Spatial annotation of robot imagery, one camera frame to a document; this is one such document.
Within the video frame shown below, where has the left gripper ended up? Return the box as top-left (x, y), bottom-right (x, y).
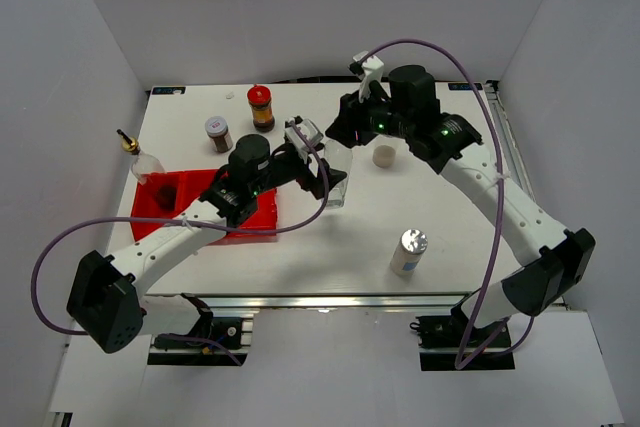
top-left (250, 142), bottom-right (346, 200)

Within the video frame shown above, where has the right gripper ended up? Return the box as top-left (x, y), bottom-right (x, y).
top-left (324, 82), bottom-right (413, 150)

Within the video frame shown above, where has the clear glass oil bottle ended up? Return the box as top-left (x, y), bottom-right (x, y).
top-left (116, 129), bottom-right (176, 211)

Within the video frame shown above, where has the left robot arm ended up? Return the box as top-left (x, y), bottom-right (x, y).
top-left (67, 134), bottom-right (347, 353)

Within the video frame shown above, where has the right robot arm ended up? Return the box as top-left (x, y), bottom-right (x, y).
top-left (326, 60), bottom-right (596, 346)

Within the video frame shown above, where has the clear jar with metal lid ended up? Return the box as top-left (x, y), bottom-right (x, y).
top-left (372, 144), bottom-right (396, 169)

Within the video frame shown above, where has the red-capped brown sauce bottle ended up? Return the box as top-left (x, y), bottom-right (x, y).
top-left (247, 84), bottom-right (275, 132)

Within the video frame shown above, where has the small dark spice jar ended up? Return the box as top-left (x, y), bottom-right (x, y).
top-left (205, 116), bottom-right (233, 153)

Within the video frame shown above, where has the white shaker with metal lid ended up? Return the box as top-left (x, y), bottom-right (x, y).
top-left (389, 229), bottom-right (428, 275)

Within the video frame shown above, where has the red plastic organizer tray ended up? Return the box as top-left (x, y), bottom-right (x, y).
top-left (130, 166), bottom-right (280, 247)

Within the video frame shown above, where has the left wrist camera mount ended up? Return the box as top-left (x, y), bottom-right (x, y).
top-left (284, 116), bottom-right (323, 161)

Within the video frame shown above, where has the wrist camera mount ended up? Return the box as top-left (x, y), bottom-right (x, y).
top-left (284, 116), bottom-right (323, 161)
top-left (349, 51), bottom-right (384, 103)

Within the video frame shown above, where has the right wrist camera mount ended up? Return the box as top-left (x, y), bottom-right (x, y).
top-left (349, 51), bottom-right (384, 103)

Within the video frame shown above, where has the aluminium table rail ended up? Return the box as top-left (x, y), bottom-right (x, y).
top-left (482, 80), bottom-right (571, 308)

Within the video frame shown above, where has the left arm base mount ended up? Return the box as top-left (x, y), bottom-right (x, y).
top-left (147, 294), bottom-right (251, 367)

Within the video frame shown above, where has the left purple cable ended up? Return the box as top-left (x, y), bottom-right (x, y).
top-left (30, 124), bottom-right (331, 366)

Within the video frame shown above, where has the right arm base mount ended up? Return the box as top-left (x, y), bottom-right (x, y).
top-left (409, 315), bottom-right (515, 372)

